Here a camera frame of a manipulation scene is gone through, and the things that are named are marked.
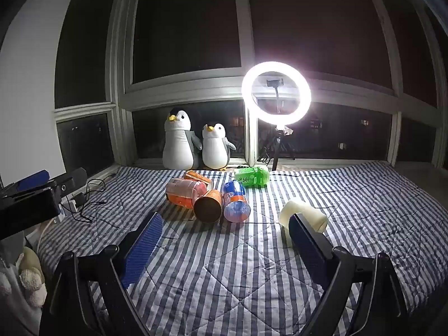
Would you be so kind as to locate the blue label plastic bottle cup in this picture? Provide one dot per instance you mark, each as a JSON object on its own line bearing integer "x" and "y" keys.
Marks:
{"x": 235, "y": 201}

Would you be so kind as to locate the white window frame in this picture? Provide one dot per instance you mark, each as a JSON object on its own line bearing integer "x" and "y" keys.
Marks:
{"x": 245, "y": 17}

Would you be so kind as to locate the beige plush toy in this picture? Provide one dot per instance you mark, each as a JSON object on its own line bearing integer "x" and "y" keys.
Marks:
{"x": 30, "y": 273}

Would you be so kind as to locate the green plastic bottle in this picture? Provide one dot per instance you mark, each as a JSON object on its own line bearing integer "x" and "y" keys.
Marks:
{"x": 252, "y": 176}

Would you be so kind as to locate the cream white cup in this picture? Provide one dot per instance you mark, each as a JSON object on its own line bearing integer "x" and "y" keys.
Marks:
{"x": 308, "y": 213}

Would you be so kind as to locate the large penguin plush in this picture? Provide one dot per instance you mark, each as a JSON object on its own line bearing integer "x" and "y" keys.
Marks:
{"x": 178, "y": 143}

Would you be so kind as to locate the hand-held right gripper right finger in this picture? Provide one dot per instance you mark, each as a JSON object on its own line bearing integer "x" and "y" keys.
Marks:
{"x": 308, "y": 250}

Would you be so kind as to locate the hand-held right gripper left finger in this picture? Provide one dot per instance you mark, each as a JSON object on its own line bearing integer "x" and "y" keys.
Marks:
{"x": 144, "y": 248}

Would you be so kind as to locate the black tripod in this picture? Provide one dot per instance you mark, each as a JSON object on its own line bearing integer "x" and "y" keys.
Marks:
{"x": 276, "y": 154}

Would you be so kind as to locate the orange striped packet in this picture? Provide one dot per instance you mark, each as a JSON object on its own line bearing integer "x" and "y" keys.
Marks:
{"x": 199, "y": 176}

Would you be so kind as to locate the orange label plastic bottle cup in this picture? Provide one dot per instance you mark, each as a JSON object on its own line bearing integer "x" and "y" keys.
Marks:
{"x": 184, "y": 191}

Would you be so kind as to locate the orange paper cup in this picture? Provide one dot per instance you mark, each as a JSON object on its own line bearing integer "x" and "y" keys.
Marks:
{"x": 208, "y": 208}

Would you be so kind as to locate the small penguin plush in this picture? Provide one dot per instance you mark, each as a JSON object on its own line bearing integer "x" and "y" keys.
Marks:
{"x": 214, "y": 148}

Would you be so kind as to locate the black charger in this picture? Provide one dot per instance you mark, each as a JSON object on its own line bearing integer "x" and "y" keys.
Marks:
{"x": 79, "y": 199}

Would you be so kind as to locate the black phone holder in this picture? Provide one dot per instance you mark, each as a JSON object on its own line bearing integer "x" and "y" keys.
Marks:
{"x": 275, "y": 83}

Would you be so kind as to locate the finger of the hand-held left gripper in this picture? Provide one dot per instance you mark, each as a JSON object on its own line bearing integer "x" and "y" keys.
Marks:
{"x": 71, "y": 179}
{"x": 31, "y": 179}

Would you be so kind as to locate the blue striped blanket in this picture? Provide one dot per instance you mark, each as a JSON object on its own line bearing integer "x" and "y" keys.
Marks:
{"x": 238, "y": 280}

